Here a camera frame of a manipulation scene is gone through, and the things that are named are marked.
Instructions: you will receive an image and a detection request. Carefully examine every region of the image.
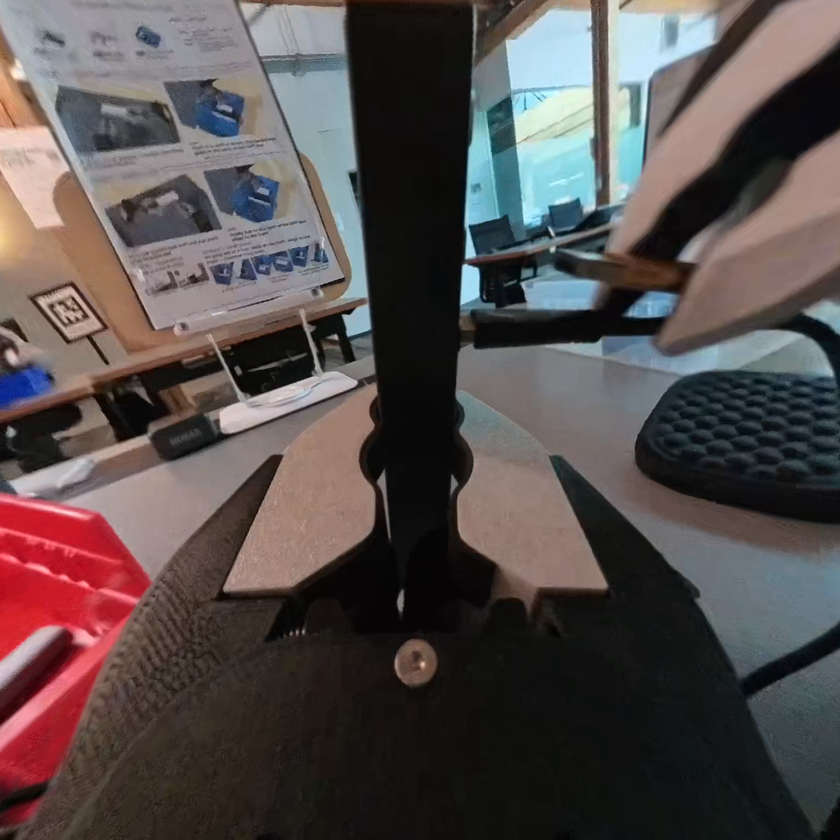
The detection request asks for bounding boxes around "wooden backboard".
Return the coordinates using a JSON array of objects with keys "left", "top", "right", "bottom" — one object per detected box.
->
[{"left": 51, "top": 151, "right": 355, "bottom": 352}]

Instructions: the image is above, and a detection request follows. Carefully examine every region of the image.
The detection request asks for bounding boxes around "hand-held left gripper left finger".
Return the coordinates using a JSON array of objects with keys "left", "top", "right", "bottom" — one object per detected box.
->
[{"left": 222, "top": 386, "right": 391, "bottom": 599}]

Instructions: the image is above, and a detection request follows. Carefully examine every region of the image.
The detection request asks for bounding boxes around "grey wall charger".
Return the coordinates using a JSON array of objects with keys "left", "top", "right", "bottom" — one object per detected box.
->
[{"left": 36, "top": 454, "right": 101, "bottom": 494}]

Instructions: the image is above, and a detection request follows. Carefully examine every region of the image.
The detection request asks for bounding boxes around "white paper sheet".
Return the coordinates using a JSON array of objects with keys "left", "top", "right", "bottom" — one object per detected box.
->
[{"left": 0, "top": 126, "right": 72, "bottom": 232}]

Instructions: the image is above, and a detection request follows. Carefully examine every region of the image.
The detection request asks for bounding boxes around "black honeycomb cushion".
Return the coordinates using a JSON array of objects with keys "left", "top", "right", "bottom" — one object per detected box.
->
[{"left": 634, "top": 369, "right": 840, "bottom": 525}]

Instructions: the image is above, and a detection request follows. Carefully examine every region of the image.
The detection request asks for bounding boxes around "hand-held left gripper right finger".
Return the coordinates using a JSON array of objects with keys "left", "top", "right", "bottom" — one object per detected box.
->
[{"left": 451, "top": 390, "right": 611, "bottom": 598}]

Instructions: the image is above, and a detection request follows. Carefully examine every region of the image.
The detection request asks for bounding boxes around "red plastic bin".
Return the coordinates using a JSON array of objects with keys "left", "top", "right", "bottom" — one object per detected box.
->
[{"left": 0, "top": 491, "right": 153, "bottom": 829}]

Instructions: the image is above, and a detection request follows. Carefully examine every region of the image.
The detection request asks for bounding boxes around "dark grey power station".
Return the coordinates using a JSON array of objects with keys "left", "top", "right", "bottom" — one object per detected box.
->
[{"left": 146, "top": 412, "right": 222, "bottom": 462}]

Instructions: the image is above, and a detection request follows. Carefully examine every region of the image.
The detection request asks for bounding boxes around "instruction sheet in acrylic holder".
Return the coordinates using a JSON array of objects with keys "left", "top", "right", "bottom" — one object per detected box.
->
[{"left": 0, "top": 0, "right": 347, "bottom": 331}]

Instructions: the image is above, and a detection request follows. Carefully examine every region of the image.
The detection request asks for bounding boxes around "black white tag sign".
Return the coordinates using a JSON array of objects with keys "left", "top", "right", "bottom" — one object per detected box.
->
[{"left": 28, "top": 281, "right": 110, "bottom": 347}]

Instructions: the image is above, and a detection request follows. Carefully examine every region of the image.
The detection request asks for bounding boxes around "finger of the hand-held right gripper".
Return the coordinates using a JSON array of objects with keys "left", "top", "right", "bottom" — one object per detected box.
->
[
  {"left": 655, "top": 140, "right": 840, "bottom": 357},
  {"left": 604, "top": 0, "right": 840, "bottom": 260}
]

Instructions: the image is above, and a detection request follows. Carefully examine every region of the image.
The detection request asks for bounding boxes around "grey aluminium usb hub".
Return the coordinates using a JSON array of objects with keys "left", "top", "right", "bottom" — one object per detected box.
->
[{"left": 0, "top": 625, "right": 74, "bottom": 718}]

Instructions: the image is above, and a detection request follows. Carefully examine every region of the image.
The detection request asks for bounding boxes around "blue plastic bin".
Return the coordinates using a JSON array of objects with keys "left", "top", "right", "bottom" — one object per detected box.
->
[{"left": 0, "top": 364, "right": 59, "bottom": 411}]

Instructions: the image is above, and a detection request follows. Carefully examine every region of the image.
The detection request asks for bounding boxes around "plain black usb hub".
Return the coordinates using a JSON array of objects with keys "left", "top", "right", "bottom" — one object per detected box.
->
[{"left": 344, "top": 0, "right": 476, "bottom": 631}]

